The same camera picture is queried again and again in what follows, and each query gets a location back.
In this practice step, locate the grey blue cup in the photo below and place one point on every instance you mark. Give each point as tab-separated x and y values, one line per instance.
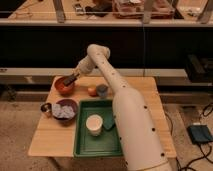
102	90

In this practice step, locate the crumpled white cloth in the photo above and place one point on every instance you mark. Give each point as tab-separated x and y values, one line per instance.
62	112

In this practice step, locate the small metal cup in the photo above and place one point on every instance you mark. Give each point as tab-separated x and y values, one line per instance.
46	109

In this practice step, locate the red bowl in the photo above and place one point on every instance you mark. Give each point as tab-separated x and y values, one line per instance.
61	88

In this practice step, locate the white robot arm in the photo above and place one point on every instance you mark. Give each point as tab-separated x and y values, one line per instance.
138	135

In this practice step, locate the black power adapter box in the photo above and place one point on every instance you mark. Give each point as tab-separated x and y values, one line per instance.
199	134

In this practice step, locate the green plastic tray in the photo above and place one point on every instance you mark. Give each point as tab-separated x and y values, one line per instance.
107	143

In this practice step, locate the dark purple bowl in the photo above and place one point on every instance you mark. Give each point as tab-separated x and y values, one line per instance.
68	102

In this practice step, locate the orange fruit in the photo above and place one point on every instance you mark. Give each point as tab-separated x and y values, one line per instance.
92	91

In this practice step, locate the white cup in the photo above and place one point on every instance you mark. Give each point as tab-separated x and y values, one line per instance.
94	124

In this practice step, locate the wooden table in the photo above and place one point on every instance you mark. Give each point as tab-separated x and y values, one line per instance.
51	139

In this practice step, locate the dark green cloth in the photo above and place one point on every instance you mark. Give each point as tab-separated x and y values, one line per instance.
108	121

